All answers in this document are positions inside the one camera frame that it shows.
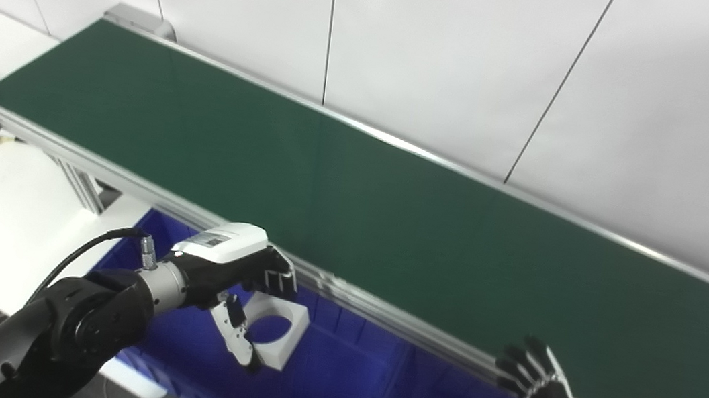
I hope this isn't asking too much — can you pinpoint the white block with round hole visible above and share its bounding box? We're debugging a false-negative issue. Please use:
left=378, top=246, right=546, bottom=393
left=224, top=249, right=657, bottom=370
left=233, top=288, right=314, bottom=375

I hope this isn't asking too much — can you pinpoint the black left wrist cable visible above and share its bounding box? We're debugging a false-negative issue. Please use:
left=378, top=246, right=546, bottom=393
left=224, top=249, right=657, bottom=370
left=27, top=216, right=162, bottom=320

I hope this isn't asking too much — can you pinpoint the aluminium conveyor support leg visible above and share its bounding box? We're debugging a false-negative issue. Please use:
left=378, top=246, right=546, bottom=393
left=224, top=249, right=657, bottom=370
left=39, top=151, right=113, bottom=217

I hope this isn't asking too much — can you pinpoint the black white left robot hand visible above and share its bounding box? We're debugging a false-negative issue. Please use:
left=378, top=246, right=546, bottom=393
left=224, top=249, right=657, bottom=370
left=157, top=215, right=306, bottom=377

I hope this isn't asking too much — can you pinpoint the green conveyor belt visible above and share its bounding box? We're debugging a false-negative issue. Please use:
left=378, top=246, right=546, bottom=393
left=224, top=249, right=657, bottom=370
left=0, top=0, right=709, bottom=398

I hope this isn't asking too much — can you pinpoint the grey conveyor end cover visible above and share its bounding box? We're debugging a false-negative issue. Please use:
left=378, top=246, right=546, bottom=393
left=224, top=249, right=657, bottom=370
left=101, top=1, right=181, bottom=42

